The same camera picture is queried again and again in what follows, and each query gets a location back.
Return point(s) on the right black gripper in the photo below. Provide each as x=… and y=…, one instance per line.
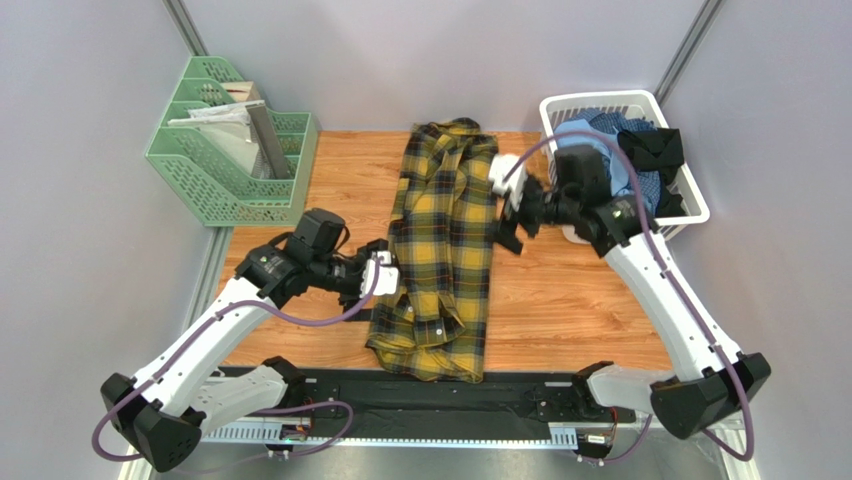
x=527, y=211

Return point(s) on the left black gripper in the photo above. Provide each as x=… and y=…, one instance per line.
x=351, y=300

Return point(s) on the yellow plaid long sleeve shirt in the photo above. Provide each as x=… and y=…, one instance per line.
x=440, y=233

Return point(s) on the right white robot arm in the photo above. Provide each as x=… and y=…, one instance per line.
x=712, y=378

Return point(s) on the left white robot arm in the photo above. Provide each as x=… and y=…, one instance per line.
x=167, y=407

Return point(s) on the light blue shirt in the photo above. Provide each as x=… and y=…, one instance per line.
x=598, y=134

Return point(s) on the blue checked shirt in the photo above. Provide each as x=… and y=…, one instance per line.
x=619, y=126

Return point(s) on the green file organizer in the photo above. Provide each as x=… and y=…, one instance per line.
x=211, y=184

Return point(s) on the black garment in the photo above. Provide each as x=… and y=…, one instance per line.
x=657, y=157

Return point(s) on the grey folder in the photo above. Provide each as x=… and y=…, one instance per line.
x=271, y=163

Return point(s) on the papers in organizer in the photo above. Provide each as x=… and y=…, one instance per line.
x=229, y=128

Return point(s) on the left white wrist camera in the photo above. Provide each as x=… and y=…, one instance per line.
x=381, y=276

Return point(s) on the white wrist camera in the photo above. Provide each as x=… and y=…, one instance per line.
x=507, y=179
x=381, y=276

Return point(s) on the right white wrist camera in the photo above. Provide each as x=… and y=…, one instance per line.
x=507, y=179

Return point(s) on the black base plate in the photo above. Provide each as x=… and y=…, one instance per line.
x=505, y=406

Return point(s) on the aluminium rail frame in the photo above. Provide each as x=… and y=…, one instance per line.
x=284, y=428

